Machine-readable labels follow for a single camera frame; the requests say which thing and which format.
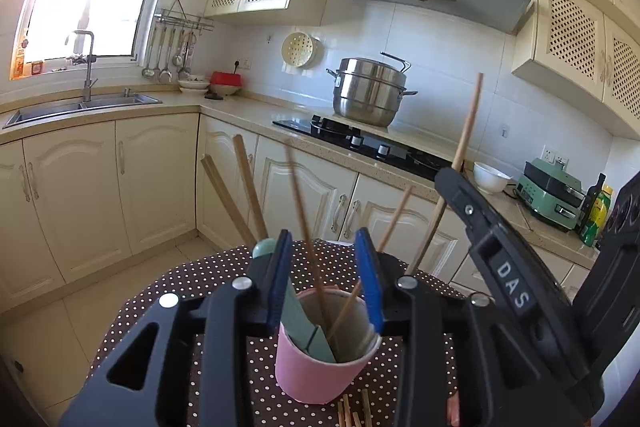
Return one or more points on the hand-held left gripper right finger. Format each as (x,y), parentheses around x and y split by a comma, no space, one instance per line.
(369,287)

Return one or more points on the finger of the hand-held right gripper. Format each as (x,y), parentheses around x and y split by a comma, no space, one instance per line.
(457,192)

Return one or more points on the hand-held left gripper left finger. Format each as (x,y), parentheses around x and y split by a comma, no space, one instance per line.
(279,287)

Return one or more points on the mint green sheathed knife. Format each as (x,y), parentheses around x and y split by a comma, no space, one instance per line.
(297,317)

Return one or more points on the single wooden chopstick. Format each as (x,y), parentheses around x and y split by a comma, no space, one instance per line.
(470,122)

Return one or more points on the pink cup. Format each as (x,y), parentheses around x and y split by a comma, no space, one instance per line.
(310,377)

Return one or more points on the bunch of wooden chopsticks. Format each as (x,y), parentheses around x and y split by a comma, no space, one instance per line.
(248,187)

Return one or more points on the person's right hand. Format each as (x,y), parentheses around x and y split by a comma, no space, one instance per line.
(453,409)

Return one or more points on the white rice bowl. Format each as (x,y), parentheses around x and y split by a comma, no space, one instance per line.
(490,179)

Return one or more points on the brown polka dot tablecloth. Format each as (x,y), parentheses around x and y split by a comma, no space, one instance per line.
(200,273)

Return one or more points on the green electric multi cooker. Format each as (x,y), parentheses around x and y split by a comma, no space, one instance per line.
(547,197)

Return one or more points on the green yellow bottle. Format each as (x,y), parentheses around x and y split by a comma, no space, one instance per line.
(596,219)

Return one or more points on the stainless steel steamer pot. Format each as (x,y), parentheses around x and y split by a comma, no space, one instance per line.
(370,97)

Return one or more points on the dark olive oil bottle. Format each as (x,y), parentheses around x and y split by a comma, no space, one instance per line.
(595,192)

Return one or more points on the black gas stove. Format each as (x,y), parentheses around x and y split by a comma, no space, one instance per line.
(320,132)

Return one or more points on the beige kitchen countertop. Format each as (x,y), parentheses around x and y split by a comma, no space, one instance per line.
(240,112)

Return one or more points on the wide white bowl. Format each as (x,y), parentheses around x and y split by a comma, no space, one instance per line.
(226,90)

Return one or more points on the cream perforated steamer tray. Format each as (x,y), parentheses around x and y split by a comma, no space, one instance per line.
(297,49)

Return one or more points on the red lidded container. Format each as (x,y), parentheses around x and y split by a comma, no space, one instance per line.
(226,78)

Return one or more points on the stacked white dishes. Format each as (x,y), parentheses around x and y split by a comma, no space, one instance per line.
(193,86)

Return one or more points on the cream base cabinets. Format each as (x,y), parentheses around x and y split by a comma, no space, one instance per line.
(75,197)

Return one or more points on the hanging metal skimmer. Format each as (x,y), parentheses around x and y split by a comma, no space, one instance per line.
(184,69)

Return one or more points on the hanging metal ladle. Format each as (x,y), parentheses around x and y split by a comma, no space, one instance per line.
(165,76)
(148,72)

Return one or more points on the stainless steel double sink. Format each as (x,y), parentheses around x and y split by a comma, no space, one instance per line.
(60,109)

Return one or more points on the steel kitchen faucet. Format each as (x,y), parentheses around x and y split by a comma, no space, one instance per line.
(89,77)

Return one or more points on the metal utensil rack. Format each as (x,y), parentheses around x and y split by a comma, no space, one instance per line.
(182,19)

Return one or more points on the small red jar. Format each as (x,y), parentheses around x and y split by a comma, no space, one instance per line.
(37,68)

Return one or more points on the orange bottle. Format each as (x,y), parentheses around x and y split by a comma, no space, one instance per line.
(19,64)

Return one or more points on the double wall power outlet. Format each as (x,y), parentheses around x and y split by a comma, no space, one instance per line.
(555,156)

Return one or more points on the single wall outlet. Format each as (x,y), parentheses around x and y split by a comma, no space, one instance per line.
(242,65)

